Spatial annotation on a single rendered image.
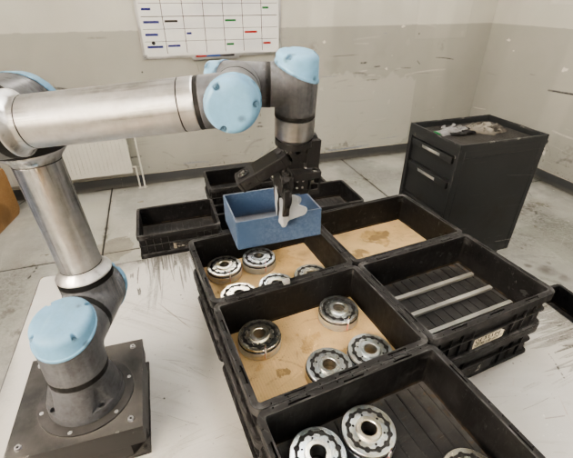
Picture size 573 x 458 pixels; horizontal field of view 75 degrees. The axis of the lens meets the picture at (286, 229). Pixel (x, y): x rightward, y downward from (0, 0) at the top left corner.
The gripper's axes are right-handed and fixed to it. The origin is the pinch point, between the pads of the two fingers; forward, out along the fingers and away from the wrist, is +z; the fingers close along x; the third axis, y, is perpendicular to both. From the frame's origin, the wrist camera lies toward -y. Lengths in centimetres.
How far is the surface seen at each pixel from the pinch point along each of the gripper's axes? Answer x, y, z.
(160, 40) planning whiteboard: 291, -21, 27
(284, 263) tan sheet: 18.6, 7.5, 32.3
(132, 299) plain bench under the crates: 28, -41, 47
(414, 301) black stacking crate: -8.2, 37.5, 28.8
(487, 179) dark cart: 79, 146, 56
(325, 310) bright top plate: -7.0, 11.0, 26.0
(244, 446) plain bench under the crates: -29, -15, 39
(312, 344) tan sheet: -14.8, 4.9, 27.8
